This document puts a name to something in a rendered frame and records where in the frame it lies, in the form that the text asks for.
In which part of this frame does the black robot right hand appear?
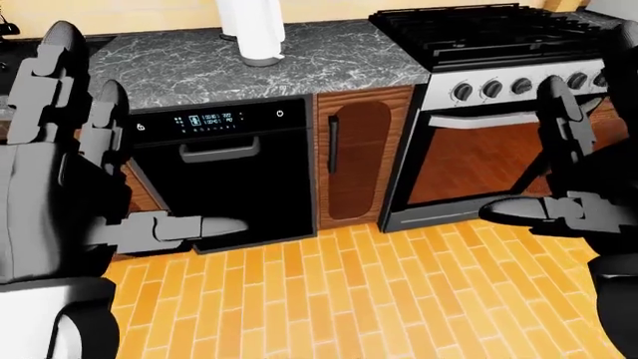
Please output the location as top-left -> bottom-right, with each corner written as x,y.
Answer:
478,17 -> 638,261

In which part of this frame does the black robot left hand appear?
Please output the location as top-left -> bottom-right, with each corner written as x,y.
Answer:
0,20 -> 249,290

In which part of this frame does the brown wooden cabinet panel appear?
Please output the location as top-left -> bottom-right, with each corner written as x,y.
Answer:
121,159 -> 171,215

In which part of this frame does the steel black oven range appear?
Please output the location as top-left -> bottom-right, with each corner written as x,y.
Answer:
368,2 -> 638,235

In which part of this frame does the small black countertop object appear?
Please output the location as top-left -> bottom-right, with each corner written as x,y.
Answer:
0,13 -> 22,38

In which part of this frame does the black stove grate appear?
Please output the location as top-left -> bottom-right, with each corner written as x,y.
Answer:
369,2 -> 625,64

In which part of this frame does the black dishwasher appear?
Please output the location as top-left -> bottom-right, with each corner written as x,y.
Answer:
125,94 -> 320,256

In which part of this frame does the grey marble kitchen counter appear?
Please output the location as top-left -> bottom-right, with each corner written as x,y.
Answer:
85,18 -> 433,112

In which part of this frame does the brown wooden cabinet door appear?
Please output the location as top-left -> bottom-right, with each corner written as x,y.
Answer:
316,84 -> 416,230

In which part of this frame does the grey paper towel holder base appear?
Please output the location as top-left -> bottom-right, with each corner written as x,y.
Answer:
218,32 -> 286,69

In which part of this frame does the white paper towel roll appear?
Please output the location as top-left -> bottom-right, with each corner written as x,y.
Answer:
213,0 -> 287,61

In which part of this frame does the silver oven door handle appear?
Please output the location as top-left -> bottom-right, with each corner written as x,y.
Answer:
427,111 -> 545,132

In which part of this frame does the grey dishwasher handle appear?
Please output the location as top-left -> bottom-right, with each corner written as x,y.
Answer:
178,135 -> 262,165

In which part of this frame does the black cabinet door handle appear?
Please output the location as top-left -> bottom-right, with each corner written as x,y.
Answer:
326,114 -> 342,176

